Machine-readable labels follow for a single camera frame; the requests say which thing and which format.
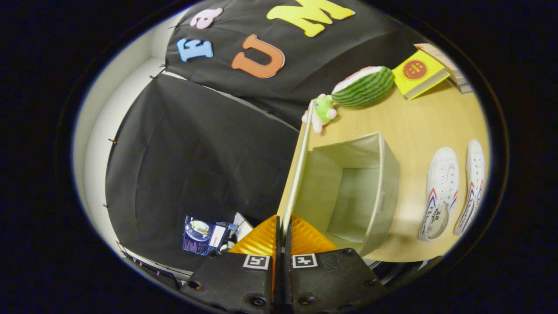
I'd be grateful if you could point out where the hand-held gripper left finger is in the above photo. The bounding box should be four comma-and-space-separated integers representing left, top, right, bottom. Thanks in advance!
180, 215, 279, 314

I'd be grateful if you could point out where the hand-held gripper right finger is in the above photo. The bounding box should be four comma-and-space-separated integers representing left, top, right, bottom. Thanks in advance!
281, 214, 388, 314

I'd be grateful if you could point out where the beige fabric storage box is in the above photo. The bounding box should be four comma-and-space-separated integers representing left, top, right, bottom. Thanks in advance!
281, 113, 401, 258

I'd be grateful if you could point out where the white canvas shoe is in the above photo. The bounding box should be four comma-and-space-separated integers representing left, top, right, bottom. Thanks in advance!
418, 147, 459, 242
453, 140, 486, 236

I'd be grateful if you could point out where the blue printed carton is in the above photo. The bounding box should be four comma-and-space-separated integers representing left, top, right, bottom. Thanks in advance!
182, 215, 238, 256

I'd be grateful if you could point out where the pink and green plush toy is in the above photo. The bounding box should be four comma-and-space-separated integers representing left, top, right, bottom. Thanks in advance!
302, 94, 337, 134

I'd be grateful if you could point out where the watermelon slice plush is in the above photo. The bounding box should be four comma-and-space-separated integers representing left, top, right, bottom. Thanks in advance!
331, 66, 395, 108

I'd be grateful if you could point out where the yellow book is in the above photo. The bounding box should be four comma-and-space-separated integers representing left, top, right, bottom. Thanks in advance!
391, 49, 451, 100

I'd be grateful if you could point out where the grey book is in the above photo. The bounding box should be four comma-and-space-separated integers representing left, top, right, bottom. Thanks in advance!
453, 72, 474, 94

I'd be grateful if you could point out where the beige book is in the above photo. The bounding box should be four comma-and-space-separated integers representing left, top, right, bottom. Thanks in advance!
413, 43, 463, 83

